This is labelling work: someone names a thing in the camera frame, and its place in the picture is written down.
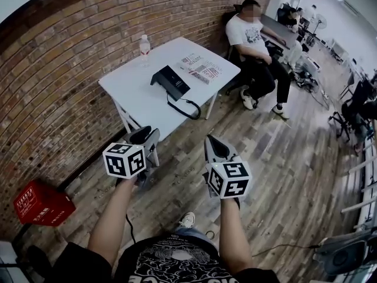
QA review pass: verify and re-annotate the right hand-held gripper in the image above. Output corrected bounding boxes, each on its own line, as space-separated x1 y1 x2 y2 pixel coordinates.
202 134 253 209

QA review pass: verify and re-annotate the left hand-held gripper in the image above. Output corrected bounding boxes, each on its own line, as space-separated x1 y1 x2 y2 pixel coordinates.
102 126 161 187

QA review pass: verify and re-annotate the black rectangular object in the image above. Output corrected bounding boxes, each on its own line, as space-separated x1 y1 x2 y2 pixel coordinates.
150 71 183 101

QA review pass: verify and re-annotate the person's right forearm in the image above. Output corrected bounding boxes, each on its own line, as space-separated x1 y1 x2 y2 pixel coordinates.
217 197 254 270

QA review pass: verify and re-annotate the person's left forearm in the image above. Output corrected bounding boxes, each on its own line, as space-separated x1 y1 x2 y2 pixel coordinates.
87 175 143 266

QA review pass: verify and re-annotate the black desk telephone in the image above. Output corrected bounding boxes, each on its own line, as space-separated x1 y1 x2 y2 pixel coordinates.
157 65 191 97

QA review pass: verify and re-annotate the white folding table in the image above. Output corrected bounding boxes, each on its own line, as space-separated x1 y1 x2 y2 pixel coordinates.
98 37 242 167

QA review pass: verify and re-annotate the white sneaker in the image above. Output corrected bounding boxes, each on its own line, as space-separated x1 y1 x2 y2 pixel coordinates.
177 212 197 228

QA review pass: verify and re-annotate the flag print magazine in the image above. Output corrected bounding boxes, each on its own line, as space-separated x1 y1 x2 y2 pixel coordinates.
188 60 223 85

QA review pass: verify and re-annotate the clear plastic water bottle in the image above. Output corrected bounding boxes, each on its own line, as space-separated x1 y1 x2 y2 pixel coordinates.
138 34 152 68

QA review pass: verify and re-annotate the blue jeans leg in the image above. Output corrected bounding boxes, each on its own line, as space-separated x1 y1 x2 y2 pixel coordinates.
173 226 213 242

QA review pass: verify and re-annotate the white printed magazine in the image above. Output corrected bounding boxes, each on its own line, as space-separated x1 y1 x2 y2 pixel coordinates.
176 52 206 71

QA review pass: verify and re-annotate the black printed t-shirt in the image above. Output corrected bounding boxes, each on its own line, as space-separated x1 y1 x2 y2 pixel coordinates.
26 233 281 283

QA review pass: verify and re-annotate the red metal box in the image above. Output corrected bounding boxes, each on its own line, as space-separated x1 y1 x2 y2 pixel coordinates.
13 179 77 227

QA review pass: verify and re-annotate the white box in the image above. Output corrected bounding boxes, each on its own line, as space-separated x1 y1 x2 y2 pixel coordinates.
300 53 320 71

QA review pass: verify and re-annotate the grey desk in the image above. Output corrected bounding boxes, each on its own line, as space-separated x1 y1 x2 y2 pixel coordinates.
260 14 299 51

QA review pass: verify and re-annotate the black mesh chair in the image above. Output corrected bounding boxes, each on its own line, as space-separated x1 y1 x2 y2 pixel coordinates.
328 80 375 143

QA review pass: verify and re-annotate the black equipment case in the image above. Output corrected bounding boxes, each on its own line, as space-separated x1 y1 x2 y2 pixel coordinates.
312 231 377 283

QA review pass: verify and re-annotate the standing fan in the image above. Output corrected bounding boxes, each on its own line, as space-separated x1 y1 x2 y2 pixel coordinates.
311 14 329 41

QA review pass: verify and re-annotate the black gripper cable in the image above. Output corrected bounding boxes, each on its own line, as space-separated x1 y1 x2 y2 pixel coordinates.
125 213 138 245

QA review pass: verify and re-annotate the thin floor cable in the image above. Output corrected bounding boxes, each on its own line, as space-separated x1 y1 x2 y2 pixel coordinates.
250 242 321 258

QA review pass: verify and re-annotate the white metal rail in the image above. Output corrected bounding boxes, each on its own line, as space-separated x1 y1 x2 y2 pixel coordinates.
340 134 377 232

